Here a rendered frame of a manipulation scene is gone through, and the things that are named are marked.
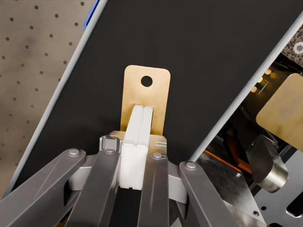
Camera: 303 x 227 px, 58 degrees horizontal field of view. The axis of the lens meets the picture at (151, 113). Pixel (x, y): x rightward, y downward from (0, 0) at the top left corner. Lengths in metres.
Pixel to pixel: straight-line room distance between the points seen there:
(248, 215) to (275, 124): 0.12
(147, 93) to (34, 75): 0.57
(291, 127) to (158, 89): 0.19
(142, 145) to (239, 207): 0.24
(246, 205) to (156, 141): 0.24
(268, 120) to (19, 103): 0.65
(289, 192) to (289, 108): 0.20
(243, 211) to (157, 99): 0.20
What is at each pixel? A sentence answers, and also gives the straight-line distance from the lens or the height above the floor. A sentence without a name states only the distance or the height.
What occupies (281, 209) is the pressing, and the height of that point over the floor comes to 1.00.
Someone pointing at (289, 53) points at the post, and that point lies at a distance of 0.31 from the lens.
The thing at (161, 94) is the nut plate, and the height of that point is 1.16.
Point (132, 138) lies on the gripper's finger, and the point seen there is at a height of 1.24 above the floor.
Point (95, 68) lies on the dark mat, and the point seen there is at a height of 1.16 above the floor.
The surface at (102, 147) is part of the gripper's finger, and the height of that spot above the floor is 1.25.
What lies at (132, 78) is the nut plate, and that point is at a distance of 0.23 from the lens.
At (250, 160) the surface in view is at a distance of 0.43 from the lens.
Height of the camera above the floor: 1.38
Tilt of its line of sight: 69 degrees down
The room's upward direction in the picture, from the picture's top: 173 degrees counter-clockwise
